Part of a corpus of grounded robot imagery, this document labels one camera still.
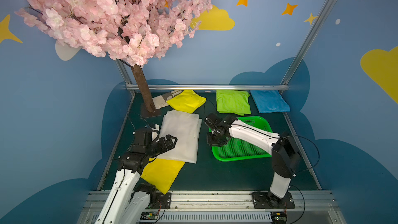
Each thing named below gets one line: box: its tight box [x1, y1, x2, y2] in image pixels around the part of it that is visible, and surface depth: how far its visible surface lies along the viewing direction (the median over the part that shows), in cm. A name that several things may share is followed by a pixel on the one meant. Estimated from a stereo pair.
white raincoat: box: [156, 109, 203, 164], surface depth 98 cm
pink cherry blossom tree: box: [16, 0, 213, 112], surface depth 56 cm
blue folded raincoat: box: [250, 90, 291, 114], surface depth 117 cm
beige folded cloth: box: [152, 89, 184, 109], surface depth 120 cm
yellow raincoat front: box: [140, 157, 186, 195], surface depth 84 cm
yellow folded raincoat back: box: [166, 89, 207, 114], surface depth 114 cm
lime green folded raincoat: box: [216, 89, 252, 117], surface depth 117 cm
